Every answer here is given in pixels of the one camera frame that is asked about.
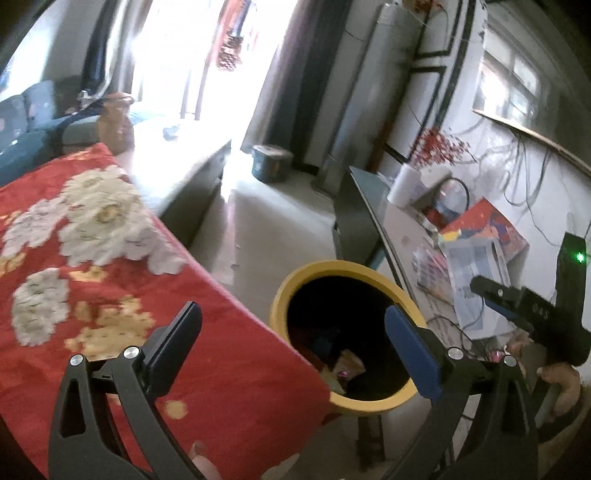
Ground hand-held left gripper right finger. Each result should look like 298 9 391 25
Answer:
382 304 539 480

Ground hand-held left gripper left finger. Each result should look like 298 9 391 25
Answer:
47 301 203 480

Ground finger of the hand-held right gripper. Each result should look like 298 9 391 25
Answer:
482 298 522 320
470 275 525 302

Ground yellow snack wrapper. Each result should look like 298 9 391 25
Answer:
339 348 366 371

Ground yellow round waste bin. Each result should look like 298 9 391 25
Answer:
270 261 428 416

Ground person's right forearm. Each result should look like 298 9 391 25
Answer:
538 406 588 462

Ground person's right hand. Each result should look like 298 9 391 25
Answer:
505 332 581 417

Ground person's left hand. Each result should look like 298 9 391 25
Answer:
189 440 223 480

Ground white printed sheet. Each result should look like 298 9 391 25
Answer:
442 240 516 341

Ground red floral blanket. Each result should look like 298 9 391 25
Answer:
0 143 334 476

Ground red colourful book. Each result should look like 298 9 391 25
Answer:
438 198 530 265

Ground colour grid palette box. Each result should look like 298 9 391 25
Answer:
411 244 452 297

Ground white box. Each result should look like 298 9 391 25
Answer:
413 165 452 208

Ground white paper towel roll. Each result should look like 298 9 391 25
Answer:
387 164 419 207

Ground black television stand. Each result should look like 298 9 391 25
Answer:
331 165 541 467

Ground black coffee table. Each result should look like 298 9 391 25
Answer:
115 115 232 232

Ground blue storage box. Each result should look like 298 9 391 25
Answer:
252 144 295 184

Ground brown paper bag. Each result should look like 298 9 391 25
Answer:
98 92 136 155

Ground grey standing air conditioner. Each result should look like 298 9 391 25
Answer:
318 4 426 195

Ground blue sofa with heart print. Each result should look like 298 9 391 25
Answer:
0 80 103 185

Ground glass balcony door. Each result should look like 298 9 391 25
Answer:
124 0 296 123

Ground grey curtain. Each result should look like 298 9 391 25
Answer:
240 0 352 167

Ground hanging colourful clothes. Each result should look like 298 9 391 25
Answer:
216 0 246 73

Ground dark blue curtain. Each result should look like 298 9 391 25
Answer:
81 0 121 100

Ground round black ring mirror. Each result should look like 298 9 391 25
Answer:
434 178 472 217

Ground wall television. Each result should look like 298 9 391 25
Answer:
473 0 591 167

